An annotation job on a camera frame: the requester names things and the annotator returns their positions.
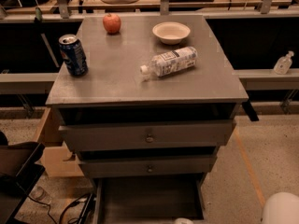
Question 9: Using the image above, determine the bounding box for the grey bottom drawer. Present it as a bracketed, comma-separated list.
[93, 175, 205, 224]

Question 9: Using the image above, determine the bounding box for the grey drawer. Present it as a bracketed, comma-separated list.
[59, 119, 235, 152]
[93, 175, 205, 224]
[78, 155, 217, 178]

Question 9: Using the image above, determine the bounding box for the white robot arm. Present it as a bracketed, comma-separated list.
[174, 192, 299, 224]

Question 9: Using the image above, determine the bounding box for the grey top drawer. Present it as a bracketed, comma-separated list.
[59, 119, 235, 152]

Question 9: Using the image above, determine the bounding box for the grey middle drawer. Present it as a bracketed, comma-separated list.
[78, 155, 217, 178]

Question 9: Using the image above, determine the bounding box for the grey drawer cabinet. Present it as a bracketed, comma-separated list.
[45, 14, 249, 185]

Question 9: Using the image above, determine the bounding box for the wooden box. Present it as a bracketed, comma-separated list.
[33, 107, 83, 177]

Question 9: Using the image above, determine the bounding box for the clear plastic cup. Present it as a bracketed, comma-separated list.
[30, 186, 51, 204]

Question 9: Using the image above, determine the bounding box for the clear plastic water bottle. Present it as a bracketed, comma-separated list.
[140, 47, 198, 77]

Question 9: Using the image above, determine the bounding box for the black bin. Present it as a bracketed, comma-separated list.
[0, 142, 45, 224]

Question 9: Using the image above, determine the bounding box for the hand sanitizer bottle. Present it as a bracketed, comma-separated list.
[274, 50, 294, 75]

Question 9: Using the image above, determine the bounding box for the white bowl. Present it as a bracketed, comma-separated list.
[152, 21, 191, 45]

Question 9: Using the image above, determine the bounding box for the blue soda can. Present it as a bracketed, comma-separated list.
[59, 35, 88, 77]

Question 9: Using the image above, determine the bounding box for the red apple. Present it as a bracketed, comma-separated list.
[103, 13, 121, 34]

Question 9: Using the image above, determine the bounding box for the black cable on floor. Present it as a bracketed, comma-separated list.
[27, 192, 94, 224]

